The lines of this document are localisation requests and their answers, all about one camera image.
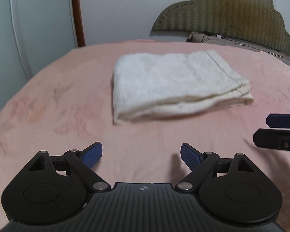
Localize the white fleece pants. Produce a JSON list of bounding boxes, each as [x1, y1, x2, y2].
[[113, 50, 254, 124]]

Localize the pink bed blanket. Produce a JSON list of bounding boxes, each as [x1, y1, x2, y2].
[[0, 41, 290, 231]]

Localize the olive upholstered headboard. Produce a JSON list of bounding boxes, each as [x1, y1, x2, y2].
[[152, 0, 290, 55]]

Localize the brown pillow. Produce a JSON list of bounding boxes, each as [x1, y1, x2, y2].
[[186, 32, 290, 60]]

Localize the glass wardrobe door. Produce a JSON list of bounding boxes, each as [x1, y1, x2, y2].
[[0, 0, 78, 110]]

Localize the black charging cable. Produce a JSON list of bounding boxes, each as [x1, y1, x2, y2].
[[200, 25, 255, 47]]

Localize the brown wooden door frame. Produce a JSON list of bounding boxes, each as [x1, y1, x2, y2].
[[71, 0, 86, 47]]

